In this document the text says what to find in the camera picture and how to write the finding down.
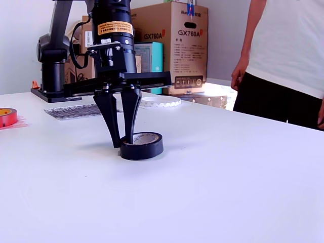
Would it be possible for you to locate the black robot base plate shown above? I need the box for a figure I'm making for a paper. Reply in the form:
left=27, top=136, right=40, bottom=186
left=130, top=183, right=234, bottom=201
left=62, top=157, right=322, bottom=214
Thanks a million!
left=30, top=87, right=83, bottom=103

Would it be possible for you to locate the red tape roll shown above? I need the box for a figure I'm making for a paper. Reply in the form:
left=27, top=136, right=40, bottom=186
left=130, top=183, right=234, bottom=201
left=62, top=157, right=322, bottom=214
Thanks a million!
left=0, top=107, right=19, bottom=128

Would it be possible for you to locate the red scribbled paper sheet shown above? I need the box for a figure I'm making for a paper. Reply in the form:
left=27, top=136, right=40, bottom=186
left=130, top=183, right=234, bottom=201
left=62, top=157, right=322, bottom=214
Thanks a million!
left=0, top=114, right=32, bottom=131

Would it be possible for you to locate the person right forearm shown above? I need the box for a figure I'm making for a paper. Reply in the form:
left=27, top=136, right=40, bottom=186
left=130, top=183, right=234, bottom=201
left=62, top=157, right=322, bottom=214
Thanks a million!
left=238, top=10, right=264, bottom=65

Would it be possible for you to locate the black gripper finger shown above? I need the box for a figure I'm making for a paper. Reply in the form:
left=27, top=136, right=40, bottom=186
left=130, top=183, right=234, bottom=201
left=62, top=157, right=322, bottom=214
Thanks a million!
left=93, top=88, right=121, bottom=149
left=119, top=87, right=143, bottom=145

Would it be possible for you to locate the person left hand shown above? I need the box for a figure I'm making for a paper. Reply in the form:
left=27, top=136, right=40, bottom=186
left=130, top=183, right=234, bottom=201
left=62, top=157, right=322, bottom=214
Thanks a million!
left=317, top=99, right=324, bottom=129

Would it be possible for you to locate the tall GX760A cardboard box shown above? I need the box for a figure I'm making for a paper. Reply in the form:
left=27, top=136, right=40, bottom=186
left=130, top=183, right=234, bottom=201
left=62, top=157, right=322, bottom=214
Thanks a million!
left=130, top=2, right=209, bottom=96

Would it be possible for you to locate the cardboard box with shipping label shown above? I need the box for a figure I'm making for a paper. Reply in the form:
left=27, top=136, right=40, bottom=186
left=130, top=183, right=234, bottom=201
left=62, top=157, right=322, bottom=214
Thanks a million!
left=81, top=15, right=93, bottom=55

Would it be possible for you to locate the person right hand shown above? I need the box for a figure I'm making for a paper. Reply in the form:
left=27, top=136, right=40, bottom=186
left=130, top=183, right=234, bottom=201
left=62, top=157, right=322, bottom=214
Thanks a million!
left=231, top=60, right=248, bottom=90

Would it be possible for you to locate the teal box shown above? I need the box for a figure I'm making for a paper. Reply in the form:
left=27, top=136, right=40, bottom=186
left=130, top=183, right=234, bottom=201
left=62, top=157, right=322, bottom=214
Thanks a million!
left=134, top=41, right=165, bottom=96

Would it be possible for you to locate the white foam tape roll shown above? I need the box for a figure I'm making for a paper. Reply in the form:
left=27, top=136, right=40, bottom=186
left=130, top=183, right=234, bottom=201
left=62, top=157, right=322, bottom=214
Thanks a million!
left=140, top=96, right=182, bottom=108

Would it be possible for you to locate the black tape roll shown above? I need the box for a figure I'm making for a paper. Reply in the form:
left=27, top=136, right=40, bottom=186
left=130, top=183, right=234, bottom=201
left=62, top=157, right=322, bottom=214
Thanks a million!
left=119, top=131, right=165, bottom=161

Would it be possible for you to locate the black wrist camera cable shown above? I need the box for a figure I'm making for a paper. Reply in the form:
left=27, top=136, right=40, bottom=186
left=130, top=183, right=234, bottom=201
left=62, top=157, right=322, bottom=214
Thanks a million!
left=69, top=21, right=93, bottom=70

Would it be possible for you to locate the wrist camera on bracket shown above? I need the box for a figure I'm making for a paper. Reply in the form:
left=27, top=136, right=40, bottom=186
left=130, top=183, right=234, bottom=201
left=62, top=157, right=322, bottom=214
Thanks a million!
left=86, top=43, right=128, bottom=75

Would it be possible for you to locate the person in black shorts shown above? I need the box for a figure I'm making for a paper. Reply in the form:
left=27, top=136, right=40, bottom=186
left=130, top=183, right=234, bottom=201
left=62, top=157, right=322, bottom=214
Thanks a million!
left=232, top=0, right=324, bottom=132

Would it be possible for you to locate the black scribbled paper sheet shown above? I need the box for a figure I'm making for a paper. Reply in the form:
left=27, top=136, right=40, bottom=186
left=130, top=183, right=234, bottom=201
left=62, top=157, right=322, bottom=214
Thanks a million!
left=43, top=102, right=125, bottom=122

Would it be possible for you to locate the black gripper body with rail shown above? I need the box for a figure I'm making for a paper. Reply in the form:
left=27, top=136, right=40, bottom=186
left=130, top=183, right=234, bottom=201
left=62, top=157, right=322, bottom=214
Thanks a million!
left=63, top=71, right=172, bottom=98

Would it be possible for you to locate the wide brown cardboard box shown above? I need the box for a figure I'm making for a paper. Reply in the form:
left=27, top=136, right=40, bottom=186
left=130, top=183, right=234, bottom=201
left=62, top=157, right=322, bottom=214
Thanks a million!
left=64, top=54, right=143, bottom=86

